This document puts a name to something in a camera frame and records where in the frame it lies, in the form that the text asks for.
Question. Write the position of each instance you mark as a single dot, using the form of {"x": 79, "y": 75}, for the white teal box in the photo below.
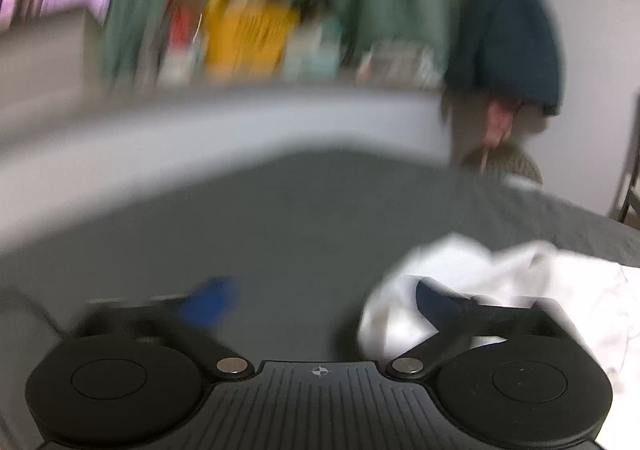
{"x": 310, "y": 52}

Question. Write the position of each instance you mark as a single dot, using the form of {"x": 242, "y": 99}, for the yellow cardboard box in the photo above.
{"x": 250, "y": 40}

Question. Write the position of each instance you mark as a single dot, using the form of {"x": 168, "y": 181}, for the grey desk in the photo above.
{"x": 40, "y": 65}

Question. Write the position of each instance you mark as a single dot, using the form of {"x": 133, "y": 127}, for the white shirt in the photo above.
{"x": 575, "y": 290}

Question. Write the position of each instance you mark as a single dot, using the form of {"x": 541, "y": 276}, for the pink umbrella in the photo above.
{"x": 500, "y": 120}

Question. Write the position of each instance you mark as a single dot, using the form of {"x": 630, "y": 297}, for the dark blue jacket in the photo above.
{"x": 505, "y": 30}

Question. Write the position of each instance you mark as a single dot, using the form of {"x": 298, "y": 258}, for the grey knitted round cushion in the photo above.
{"x": 520, "y": 165}

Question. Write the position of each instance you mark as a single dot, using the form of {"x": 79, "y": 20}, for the red milk carton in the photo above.
{"x": 180, "y": 30}

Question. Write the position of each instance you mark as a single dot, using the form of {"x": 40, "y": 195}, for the transparent pouch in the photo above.
{"x": 395, "y": 62}

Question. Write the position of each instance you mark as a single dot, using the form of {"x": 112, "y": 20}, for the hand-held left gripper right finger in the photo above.
{"x": 440, "y": 302}

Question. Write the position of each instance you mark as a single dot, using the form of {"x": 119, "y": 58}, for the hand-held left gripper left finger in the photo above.
{"x": 210, "y": 302}

